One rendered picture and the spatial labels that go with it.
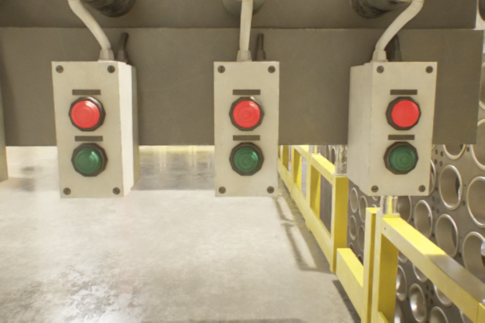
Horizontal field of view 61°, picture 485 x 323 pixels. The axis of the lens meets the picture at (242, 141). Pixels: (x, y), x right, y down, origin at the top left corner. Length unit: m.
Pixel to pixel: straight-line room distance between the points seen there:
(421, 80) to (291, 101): 0.16
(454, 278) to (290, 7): 0.57
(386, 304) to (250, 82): 0.93
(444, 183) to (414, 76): 2.21
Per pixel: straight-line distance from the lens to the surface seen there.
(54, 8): 0.62
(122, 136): 0.47
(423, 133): 0.50
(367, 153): 0.48
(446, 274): 0.89
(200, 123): 0.54
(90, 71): 0.47
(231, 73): 0.44
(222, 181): 0.46
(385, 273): 1.23
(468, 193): 2.42
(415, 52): 0.59
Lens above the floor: 0.74
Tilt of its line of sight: 8 degrees down
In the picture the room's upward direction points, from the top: straight up
